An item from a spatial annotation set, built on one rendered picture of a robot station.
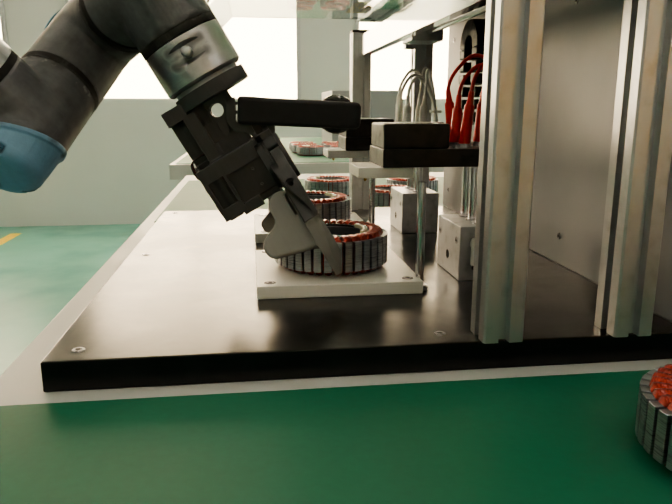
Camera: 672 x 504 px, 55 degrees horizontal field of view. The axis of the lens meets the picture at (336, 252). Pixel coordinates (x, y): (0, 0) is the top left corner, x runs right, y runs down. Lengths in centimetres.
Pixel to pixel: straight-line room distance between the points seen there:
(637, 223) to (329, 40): 497
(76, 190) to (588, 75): 508
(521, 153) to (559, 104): 29
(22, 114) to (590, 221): 52
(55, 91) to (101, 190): 491
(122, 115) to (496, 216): 506
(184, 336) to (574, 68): 47
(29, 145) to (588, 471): 47
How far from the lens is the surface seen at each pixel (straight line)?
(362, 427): 40
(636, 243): 51
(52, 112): 61
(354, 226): 66
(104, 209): 553
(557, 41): 76
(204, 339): 48
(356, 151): 85
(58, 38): 65
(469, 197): 66
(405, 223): 86
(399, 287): 58
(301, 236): 57
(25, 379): 51
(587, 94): 69
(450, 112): 67
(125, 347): 48
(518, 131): 46
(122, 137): 544
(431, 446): 38
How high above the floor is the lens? 94
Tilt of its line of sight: 13 degrees down
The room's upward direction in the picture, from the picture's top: straight up
